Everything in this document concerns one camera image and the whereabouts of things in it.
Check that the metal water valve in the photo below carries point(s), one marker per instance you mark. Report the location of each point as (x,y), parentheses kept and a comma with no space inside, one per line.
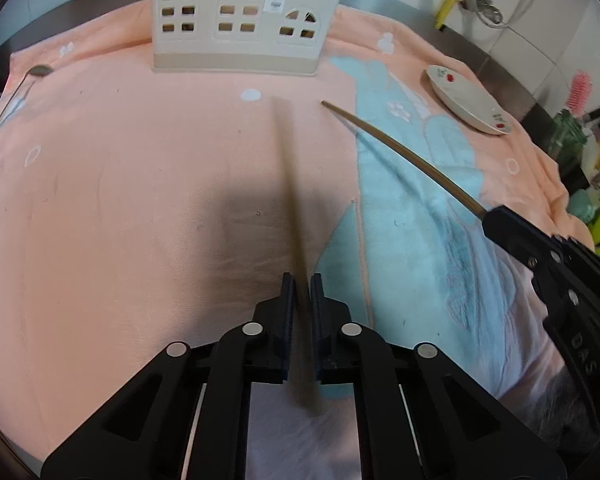
(485,7)

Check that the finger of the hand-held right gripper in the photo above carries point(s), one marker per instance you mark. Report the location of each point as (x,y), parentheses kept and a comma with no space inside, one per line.
(515,232)

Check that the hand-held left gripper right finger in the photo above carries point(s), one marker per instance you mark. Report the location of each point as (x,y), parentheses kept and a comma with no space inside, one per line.
(317,320)

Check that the metal spoon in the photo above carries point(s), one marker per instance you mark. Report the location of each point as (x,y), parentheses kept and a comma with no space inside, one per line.
(37,70)

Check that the small flower print plate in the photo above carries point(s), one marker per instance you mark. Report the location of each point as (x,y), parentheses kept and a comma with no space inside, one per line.
(467,102)

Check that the pink bottle brush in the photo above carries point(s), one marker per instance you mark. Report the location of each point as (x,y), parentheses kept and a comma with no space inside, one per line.
(579,92)

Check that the pink printed towel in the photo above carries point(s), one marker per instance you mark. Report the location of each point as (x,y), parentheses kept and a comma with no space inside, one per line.
(130,210)

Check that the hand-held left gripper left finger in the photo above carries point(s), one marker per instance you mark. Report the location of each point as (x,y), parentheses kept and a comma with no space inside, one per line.
(289,320)

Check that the green glass jar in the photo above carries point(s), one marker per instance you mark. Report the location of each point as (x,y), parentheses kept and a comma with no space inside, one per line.
(565,135)

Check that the brown wooden chopstick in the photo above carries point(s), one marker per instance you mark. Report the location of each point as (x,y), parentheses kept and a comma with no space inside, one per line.
(405,147)
(292,200)

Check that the cream plastic utensil holder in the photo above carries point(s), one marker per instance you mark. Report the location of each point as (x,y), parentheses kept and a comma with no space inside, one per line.
(240,45)

